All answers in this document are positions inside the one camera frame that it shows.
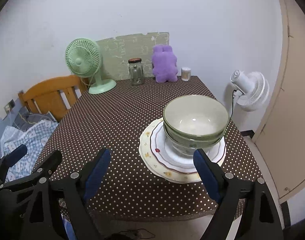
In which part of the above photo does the white plate red pattern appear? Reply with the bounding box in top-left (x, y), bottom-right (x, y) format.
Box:
top-left (150, 120), bottom-right (226, 174)

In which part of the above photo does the large yellow floral plate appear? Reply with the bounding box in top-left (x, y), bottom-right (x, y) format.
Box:
top-left (138, 117), bottom-right (227, 183)

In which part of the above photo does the grey bowl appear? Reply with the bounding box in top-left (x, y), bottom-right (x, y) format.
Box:
top-left (163, 123), bottom-right (223, 148)
top-left (163, 95), bottom-right (230, 139)
top-left (165, 132), bottom-right (224, 155)

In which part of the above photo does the blue checked blanket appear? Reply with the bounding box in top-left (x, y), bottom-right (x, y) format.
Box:
top-left (0, 120), bottom-right (58, 182)

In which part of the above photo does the grey striped pillow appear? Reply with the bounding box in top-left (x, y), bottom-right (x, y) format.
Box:
top-left (12, 107), bottom-right (57, 132)

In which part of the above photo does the beige door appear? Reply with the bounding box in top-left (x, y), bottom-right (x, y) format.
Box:
top-left (253, 0), bottom-right (305, 203)

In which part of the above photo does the green desk fan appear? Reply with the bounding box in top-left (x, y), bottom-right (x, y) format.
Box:
top-left (65, 38), bottom-right (116, 94)

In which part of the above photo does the glass jar black lid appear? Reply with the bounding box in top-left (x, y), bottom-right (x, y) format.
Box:
top-left (128, 58), bottom-right (144, 85)

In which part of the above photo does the white standing fan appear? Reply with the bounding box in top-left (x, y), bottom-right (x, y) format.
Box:
top-left (231, 70), bottom-right (270, 116)

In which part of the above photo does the purple plush toy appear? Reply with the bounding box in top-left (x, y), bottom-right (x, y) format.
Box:
top-left (152, 44), bottom-right (178, 83)

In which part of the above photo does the cotton swab container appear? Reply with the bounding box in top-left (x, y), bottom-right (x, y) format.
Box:
top-left (181, 67), bottom-right (191, 82)

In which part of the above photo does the wall power socket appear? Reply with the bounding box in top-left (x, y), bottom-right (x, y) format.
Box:
top-left (4, 99), bottom-right (15, 114)

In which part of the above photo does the green patterned wall sheet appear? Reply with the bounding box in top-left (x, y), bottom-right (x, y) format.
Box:
top-left (97, 32), bottom-right (169, 81)

